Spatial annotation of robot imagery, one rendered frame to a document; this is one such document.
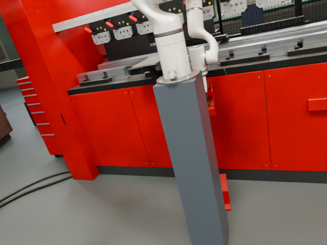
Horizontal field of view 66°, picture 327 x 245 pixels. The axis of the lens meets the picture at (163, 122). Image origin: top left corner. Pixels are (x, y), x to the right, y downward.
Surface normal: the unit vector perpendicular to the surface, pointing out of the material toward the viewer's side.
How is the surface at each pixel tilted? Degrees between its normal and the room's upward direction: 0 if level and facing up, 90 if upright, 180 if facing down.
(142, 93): 90
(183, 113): 90
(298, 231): 0
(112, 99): 90
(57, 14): 90
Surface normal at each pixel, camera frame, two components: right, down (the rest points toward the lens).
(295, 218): -0.22, -0.90
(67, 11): -0.36, 0.43
